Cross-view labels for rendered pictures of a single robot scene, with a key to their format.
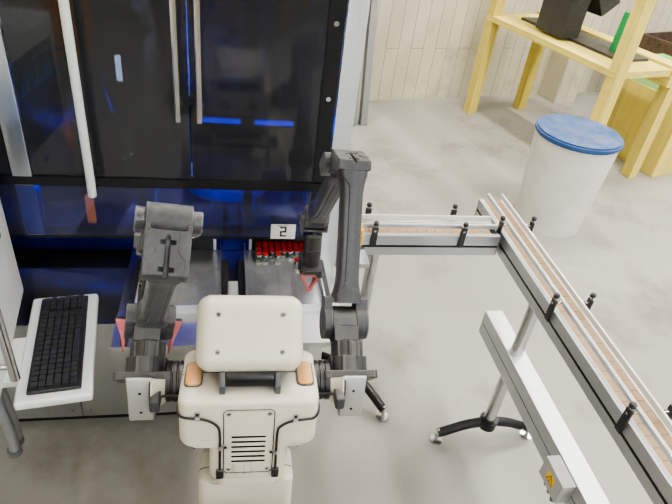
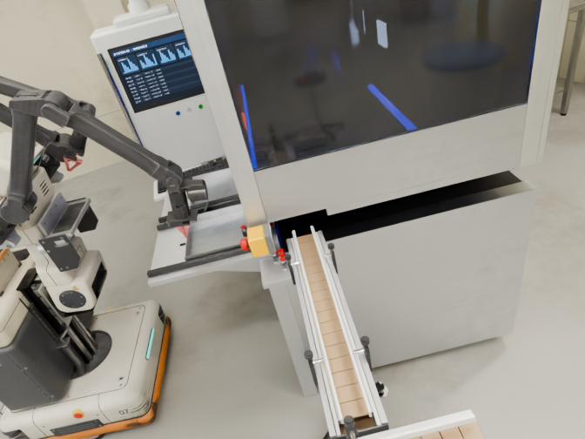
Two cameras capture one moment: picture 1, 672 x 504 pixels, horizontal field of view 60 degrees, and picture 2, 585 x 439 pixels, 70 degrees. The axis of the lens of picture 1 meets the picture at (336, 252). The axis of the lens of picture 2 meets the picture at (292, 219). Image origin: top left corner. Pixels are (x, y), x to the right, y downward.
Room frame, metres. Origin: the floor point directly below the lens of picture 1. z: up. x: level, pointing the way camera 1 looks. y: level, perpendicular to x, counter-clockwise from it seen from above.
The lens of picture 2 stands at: (2.10, -1.06, 1.80)
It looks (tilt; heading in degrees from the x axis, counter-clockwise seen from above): 35 degrees down; 103
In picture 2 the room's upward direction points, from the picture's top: 14 degrees counter-clockwise
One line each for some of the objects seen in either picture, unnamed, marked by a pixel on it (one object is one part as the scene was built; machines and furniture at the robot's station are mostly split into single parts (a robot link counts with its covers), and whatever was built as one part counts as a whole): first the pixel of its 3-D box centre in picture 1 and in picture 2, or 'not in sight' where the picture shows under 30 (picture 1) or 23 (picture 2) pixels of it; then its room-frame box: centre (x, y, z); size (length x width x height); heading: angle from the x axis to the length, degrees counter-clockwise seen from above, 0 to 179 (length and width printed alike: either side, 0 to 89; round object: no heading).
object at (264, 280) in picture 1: (282, 275); (231, 228); (1.57, 0.17, 0.90); 0.34 x 0.26 x 0.04; 13
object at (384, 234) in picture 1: (413, 229); (325, 311); (1.95, -0.29, 0.92); 0.69 x 0.15 x 0.16; 103
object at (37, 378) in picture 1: (60, 339); (194, 174); (1.22, 0.79, 0.82); 0.40 x 0.14 x 0.02; 21
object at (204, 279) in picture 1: (181, 275); (229, 185); (1.50, 0.50, 0.90); 0.34 x 0.26 x 0.04; 13
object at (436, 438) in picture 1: (485, 427); not in sight; (1.73, -0.77, 0.07); 0.50 x 0.08 x 0.14; 103
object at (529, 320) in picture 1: (509, 367); not in sight; (1.73, -0.77, 0.46); 0.09 x 0.09 x 0.77; 13
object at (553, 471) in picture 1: (556, 478); not in sight; (1.20, -0.83, 0.50); 0.12 x 0.05 x 0.09; 13
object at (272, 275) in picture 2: (349, 254); (281, 268); (1.79, -0.05, 0.87); 0.14 x 0.13 x 0.02; 13
